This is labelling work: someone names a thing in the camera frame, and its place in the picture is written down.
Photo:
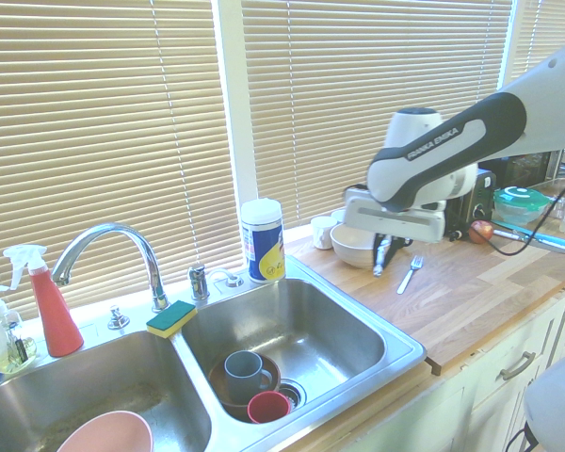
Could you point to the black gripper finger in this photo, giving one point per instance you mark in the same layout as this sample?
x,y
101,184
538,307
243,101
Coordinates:
x,y
379,245
396,247

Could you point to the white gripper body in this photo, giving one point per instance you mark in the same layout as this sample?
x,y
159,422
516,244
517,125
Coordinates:
x,y
395,223

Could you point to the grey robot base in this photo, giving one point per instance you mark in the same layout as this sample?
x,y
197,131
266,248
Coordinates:
x,y
555,405

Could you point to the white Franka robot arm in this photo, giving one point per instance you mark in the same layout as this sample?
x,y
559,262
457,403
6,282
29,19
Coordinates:
x,y
452,155

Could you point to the stainless steel double sink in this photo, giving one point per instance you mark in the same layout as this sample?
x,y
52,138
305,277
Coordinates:
x,y
282,325

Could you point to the white sink sprayer head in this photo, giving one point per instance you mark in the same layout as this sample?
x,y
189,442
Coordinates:
x,y
230,281

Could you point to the chrome sink knob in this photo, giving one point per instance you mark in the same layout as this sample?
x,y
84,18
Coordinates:
x,y
117,319

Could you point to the white ceramic bowl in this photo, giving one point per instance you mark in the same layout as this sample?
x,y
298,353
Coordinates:
x,y
350,247

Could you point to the white cup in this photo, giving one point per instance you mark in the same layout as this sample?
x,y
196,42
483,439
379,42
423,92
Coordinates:
x,y
321,233

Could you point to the black toaster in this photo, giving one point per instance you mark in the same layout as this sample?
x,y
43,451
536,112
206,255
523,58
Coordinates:
x,y
475,202

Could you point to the red apple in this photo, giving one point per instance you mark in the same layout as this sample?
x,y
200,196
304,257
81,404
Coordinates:
x,y
481,231

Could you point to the white wipes canister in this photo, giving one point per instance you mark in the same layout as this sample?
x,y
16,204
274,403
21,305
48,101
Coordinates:
x,y
263,245

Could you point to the green lidded container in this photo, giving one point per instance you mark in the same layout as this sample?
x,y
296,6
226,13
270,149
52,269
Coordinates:
x,y
520,207

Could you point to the black microwave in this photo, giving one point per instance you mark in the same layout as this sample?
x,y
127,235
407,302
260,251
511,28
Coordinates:
x,y
522,165

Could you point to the medium beige window blind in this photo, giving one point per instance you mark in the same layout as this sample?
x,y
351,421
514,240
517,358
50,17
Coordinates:
x,y
334,94

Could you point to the metal drain strainer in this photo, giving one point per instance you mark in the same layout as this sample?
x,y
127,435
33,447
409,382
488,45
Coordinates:
x,y
295,393

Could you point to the white cabinet front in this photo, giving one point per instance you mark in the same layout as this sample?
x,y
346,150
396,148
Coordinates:
x,y
475,400

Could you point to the grey mug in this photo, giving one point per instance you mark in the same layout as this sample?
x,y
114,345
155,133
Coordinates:
x,y
245,372

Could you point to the red cup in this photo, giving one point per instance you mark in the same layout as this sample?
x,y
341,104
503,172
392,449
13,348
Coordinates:
x,y
266,409

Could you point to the brown bowl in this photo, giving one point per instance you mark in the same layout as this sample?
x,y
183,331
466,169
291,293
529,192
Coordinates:
x,y
226,393

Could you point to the yellow green sponge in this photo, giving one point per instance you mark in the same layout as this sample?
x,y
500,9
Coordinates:
x,y
172,320

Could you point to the narrow beige window blind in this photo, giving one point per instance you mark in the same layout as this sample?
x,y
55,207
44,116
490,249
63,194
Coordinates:
x,y
541,28

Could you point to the chrome gooseneck faucet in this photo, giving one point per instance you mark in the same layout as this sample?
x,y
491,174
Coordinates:
x,y
122,245

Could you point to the wide beige window blind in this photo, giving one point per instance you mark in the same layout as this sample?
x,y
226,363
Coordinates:
x,y
99,132

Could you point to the pink bowl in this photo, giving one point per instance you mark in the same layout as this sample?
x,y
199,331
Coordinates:
x,y
108,433

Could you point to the red spray bottle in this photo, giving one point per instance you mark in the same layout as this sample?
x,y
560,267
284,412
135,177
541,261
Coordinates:
x,y
56,320

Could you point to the clear yellow soap pump bottle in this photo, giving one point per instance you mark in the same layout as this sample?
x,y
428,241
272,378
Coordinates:
x,y
4,339

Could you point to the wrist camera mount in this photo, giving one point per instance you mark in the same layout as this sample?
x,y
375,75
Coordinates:
x,y
358,188

